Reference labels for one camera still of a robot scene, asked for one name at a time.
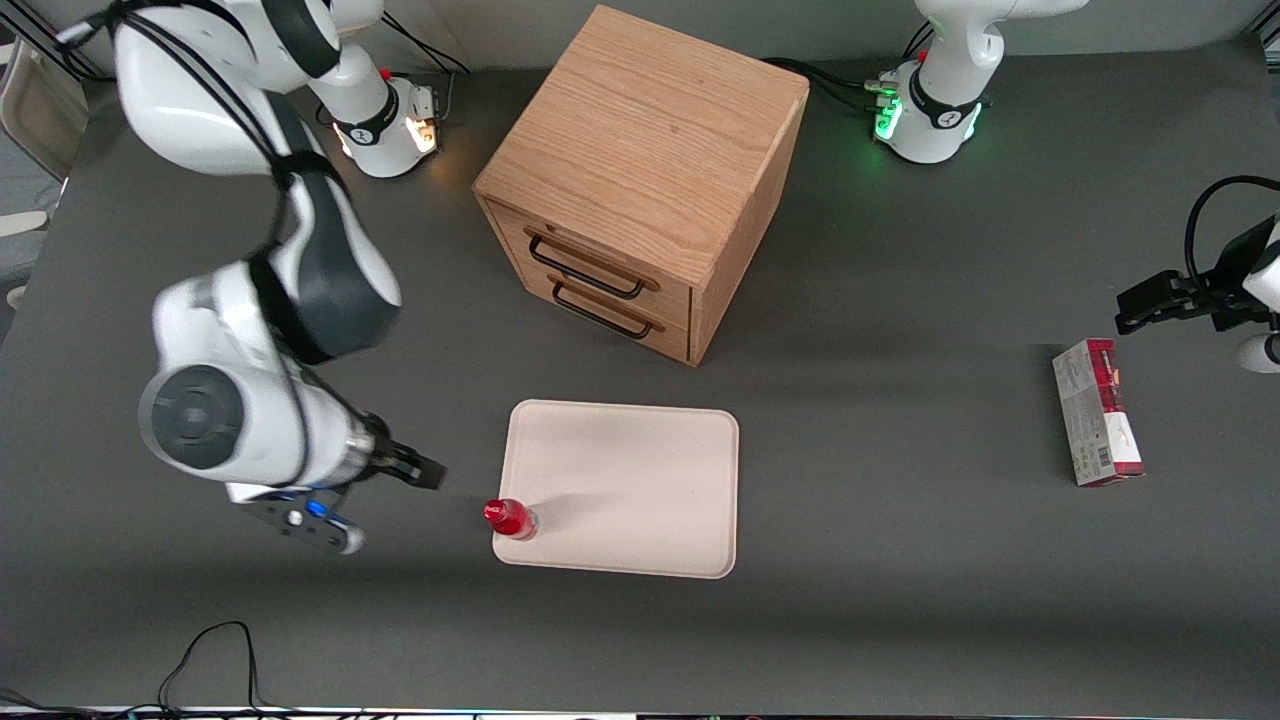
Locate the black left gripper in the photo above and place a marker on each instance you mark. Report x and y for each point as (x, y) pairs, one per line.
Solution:
(1213, 294)

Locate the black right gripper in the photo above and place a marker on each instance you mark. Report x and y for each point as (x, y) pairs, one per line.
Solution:
(391, 459)

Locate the red coke bottle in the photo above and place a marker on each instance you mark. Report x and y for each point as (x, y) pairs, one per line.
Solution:
(510, 519)

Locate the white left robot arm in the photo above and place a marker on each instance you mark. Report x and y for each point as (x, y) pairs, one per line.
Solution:
(950, 60)

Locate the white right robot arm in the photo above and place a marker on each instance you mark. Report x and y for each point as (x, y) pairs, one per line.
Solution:
(250, 330)

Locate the beige rectangular tray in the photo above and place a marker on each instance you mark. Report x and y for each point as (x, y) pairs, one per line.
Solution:
(630, 480)

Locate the red plaid cardboard box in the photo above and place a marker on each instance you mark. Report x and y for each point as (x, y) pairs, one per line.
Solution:
(1085, 420)

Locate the wooden drawer cabinet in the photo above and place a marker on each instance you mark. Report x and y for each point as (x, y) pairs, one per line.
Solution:
(650, 130)

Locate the beige plastic chair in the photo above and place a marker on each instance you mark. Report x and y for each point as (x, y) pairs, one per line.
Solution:
(40, 110)

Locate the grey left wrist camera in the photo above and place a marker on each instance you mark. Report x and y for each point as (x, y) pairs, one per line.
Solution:
(1262, 353)

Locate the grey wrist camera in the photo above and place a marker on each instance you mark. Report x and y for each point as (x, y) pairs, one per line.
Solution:
(300, 518)
(1262, 353)

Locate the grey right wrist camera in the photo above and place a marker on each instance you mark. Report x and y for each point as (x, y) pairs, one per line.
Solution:
(300, 518)

